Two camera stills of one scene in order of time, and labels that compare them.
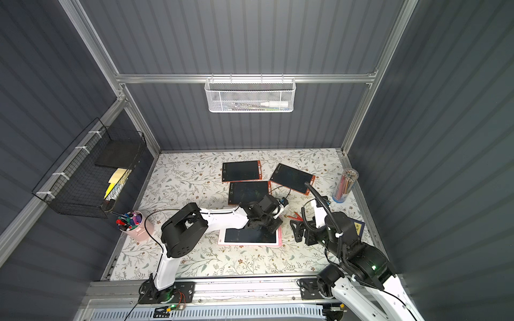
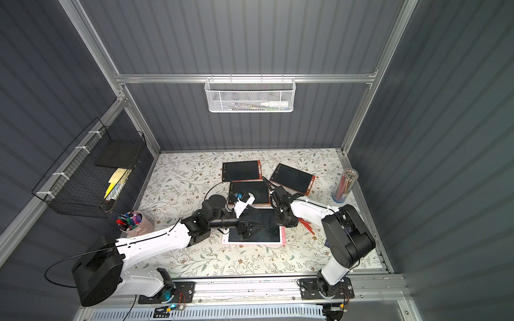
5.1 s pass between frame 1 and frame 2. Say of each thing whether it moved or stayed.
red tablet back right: stayed
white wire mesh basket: stayed
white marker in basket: stayed
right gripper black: moved
